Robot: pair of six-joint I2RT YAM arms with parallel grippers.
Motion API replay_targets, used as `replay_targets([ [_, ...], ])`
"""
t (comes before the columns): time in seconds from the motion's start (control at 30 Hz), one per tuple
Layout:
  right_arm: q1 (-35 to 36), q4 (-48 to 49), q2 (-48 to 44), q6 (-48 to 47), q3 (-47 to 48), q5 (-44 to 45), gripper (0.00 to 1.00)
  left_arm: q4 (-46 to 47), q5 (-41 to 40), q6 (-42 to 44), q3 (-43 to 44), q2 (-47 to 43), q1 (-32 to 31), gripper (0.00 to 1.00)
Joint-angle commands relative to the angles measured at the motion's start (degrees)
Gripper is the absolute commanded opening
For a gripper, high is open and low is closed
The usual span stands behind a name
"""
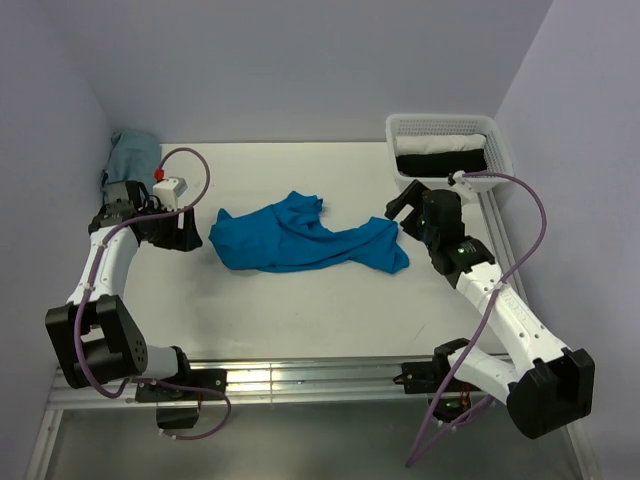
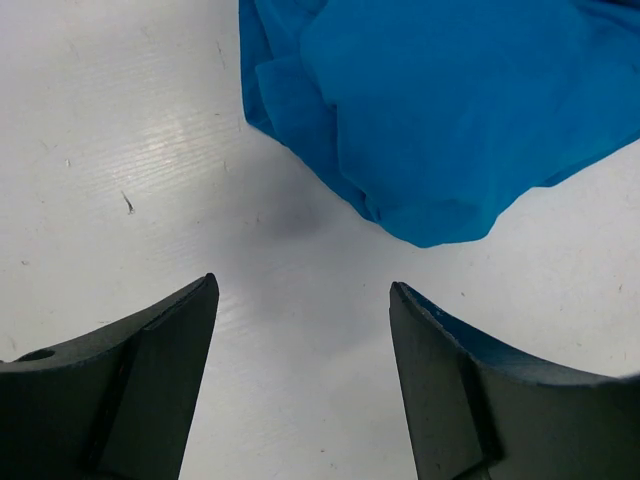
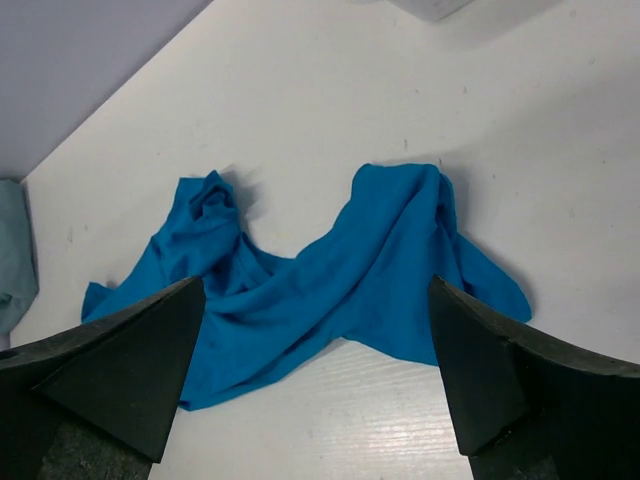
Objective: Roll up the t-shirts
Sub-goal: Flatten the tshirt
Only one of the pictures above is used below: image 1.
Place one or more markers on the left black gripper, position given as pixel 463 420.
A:
pixel 179 239

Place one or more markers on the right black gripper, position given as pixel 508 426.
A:
pixel 414 195

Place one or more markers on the bright blue t-shirt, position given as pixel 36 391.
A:
pixel 288 236

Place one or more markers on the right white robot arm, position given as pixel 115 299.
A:
pixel 544 384

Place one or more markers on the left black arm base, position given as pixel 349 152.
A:
pixel 179 402

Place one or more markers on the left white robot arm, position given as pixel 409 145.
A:
pixel 95 338

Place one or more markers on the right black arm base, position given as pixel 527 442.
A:
pixel 425 377

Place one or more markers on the black rolled t-shirt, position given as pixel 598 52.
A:
pixel 440 165

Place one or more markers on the white perforated plastic basket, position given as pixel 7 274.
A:
pixel 496 154

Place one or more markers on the white rolled t-shirt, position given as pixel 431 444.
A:
pixel 434 144

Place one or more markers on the grey-blue crumpled t-shirt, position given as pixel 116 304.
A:
pixel 134 155

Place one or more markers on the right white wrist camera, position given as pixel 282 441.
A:
pixel 462 187

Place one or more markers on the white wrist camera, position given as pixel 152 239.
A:
pixel 168 189
pixel 462 187

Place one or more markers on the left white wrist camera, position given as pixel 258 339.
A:
pixel 168 189

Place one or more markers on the aluminium front rail frame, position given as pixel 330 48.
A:
pixel 299 419

